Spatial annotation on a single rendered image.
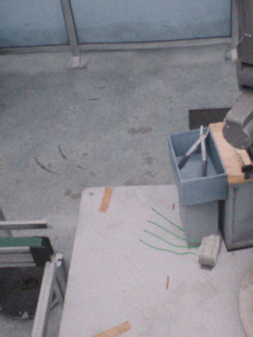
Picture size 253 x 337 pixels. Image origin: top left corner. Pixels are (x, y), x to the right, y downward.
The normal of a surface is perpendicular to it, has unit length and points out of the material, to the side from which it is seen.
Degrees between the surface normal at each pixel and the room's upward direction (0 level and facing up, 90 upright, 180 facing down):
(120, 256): 0
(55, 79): 0
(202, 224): 90
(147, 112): 0
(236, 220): 90
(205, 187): 90
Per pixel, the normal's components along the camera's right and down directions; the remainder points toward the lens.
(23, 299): -0.07, -0.72
